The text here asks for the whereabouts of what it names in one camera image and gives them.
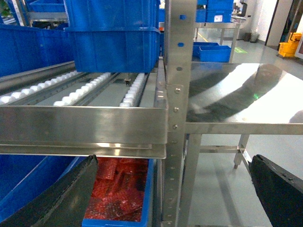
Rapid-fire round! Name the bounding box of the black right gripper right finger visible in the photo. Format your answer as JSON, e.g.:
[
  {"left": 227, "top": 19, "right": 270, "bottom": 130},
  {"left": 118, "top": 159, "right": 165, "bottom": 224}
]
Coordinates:
[{"left": 249, "top": 155, "right": 303, "bottom": 227}]

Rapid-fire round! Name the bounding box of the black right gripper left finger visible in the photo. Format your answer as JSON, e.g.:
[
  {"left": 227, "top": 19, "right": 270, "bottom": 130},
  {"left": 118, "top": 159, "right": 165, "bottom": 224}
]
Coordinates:
[{"left": 0, "top": 155, "right": 98, "bottom": 227}]

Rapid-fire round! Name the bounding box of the blue target bin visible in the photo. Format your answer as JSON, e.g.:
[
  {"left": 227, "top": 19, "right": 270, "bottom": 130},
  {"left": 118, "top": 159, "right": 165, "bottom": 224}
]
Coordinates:
[{"left": 0, "top": 155, "right": 85, "bottom": 221}]

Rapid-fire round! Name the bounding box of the blue bin with red parts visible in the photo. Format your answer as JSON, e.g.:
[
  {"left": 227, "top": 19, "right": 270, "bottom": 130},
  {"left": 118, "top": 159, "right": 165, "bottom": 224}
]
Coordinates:
[{"left": 82, "top": 157, "right": 154, "bottom": 227}]

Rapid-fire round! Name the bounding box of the steel flow rack shelf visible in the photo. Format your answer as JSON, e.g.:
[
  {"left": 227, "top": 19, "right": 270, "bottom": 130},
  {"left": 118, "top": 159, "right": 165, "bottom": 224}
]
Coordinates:
[{"left": 0, "top": 0, "right": 196, "bottom": 227}]

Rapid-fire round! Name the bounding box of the blue bin on upper rollers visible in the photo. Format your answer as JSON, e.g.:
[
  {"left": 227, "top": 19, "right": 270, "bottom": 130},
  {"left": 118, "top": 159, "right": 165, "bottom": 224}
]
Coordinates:
[{"left": 64, "top": 0, "right": 160, "bottom": 73}]

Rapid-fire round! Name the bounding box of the stainless steel table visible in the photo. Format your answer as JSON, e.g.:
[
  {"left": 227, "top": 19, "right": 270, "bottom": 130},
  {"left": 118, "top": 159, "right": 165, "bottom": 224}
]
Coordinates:
[{"left": 177, "top": 62, "right": 303, "bottom": 227}]

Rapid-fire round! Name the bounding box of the yellow mop bucket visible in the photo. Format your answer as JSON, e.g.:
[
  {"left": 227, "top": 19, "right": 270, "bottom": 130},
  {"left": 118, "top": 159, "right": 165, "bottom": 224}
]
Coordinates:
[{"left": 278, "top": 33, "right": 302, "bottom": 57}]

